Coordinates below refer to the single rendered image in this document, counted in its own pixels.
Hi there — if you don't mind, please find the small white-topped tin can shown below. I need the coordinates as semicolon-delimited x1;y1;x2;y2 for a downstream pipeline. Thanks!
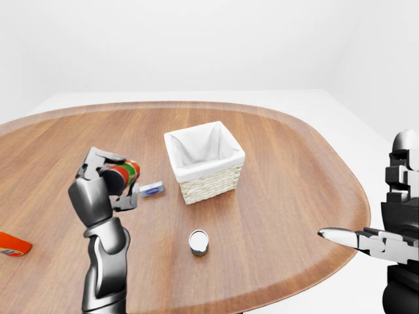
188;229;210;257

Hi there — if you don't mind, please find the small blue white box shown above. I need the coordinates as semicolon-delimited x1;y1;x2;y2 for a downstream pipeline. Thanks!
139;181;166;198

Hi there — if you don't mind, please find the red green tomato sauce can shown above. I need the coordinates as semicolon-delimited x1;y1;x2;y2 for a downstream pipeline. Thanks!
99;159;141;197

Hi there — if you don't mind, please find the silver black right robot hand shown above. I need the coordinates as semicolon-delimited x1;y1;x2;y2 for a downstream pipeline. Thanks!
317;128;419;314

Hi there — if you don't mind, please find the orange red packet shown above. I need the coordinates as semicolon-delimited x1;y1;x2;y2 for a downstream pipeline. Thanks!
0;231;33;258

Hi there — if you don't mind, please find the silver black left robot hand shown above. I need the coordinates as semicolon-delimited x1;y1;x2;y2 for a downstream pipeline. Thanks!
67;147;142;230

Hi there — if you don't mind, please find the white lined wicker basket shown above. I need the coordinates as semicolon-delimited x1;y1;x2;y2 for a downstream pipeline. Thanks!
163;120;246;206

